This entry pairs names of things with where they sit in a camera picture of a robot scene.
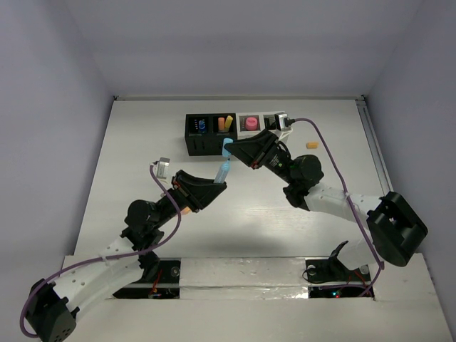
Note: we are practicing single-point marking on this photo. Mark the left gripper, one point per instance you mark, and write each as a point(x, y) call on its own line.
point(183, 191)

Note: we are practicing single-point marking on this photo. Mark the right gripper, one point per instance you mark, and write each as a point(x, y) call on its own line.
point(255, 149)

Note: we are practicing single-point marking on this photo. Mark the blue pencil-shaped pen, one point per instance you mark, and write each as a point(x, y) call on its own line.
point(223, 172)

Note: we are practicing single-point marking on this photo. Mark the blue pen cap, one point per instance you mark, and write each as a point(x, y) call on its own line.
point(225, 152)

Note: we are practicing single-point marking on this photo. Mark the pink glue stick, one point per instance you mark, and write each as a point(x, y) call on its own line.
point(251, 123)

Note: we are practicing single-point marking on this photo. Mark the blue black highlighter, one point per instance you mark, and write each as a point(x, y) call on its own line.
point(270, 123)

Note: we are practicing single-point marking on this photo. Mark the yellow pencil-shaped pen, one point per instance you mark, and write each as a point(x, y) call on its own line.
point(228, 122)

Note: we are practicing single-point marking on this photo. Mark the grey pencil-shaped pen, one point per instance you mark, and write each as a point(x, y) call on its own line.
point(221, 124)

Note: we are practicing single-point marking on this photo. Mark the orange yellow eraser cap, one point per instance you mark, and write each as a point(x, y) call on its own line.
point(312, 145)

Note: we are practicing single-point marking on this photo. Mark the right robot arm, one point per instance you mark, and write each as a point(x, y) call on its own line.
point(391, 229)

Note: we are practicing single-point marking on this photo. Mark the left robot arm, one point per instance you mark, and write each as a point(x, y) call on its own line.
point(57, 303)

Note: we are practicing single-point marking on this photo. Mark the white double container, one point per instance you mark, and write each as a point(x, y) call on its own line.
point(240, 120)

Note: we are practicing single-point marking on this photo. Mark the black double container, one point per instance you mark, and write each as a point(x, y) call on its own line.
point(210, 142)

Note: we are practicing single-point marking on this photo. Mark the silver foil tape strip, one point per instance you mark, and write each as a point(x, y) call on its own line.
point(267, 278)

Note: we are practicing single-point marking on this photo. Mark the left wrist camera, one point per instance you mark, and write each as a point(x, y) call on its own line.
point(160, 169)

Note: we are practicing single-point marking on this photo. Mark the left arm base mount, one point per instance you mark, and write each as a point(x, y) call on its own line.
point(164, 284)

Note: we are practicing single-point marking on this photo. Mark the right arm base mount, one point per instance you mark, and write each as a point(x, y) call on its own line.
point(329, 279)

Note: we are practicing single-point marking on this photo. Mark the aluminium rail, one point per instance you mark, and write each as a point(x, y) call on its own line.
point(374, 146)

